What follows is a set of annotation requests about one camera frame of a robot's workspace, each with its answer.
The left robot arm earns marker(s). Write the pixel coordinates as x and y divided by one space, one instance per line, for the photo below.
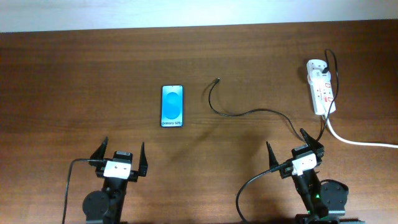
106 205

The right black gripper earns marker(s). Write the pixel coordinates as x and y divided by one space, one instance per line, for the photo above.
315 147

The white charger plug adapter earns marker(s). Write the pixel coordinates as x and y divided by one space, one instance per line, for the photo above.
316 76

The blue screen Galaxy smartphone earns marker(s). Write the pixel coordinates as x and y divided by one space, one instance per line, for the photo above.
172 106

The white power strip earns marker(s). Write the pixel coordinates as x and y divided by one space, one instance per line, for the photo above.
322 95

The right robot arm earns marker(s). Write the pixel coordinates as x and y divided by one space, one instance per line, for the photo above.
324 200

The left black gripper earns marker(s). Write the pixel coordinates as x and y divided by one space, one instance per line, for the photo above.
132 177

